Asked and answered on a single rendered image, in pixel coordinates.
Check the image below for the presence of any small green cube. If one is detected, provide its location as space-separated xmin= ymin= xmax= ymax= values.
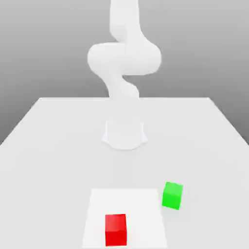
xmin=161 ymin=181 xmax=184 ymax=211

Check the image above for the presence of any small red cube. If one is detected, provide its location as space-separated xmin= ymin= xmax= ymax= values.
xmin=105 ymin=213 xmax=127 ymax=247

